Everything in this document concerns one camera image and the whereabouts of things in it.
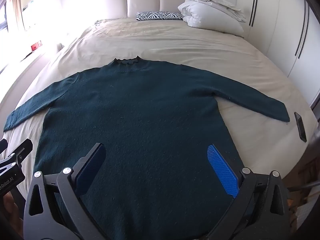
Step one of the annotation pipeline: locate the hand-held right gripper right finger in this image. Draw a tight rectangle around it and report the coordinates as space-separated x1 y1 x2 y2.
197 144 297 240

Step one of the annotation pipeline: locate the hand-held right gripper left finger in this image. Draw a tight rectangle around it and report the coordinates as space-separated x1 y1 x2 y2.
22 142 107 240

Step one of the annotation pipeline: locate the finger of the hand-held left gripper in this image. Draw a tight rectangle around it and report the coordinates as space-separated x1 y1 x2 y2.
0 139 34 167

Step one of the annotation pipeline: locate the dark teal knit sweater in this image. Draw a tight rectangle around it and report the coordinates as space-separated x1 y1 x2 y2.
4 56 290 240

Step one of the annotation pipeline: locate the black smartphone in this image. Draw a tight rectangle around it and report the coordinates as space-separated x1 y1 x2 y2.
294 112 307 143

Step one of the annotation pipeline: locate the bed with beige sheet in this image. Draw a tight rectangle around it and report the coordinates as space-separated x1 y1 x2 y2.
0 17 318 240

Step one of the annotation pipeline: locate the beige curtain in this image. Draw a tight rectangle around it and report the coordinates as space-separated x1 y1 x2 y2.
7 0 25 32

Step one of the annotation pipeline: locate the white wardrobe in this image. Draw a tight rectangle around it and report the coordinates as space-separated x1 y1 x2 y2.
237 0 320 110

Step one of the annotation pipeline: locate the folded white duvet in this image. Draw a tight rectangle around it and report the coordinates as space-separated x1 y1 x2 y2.
178 0 247 37

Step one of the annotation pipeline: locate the zebra print pillow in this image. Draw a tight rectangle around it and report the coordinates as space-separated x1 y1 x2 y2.
136 12 184 21

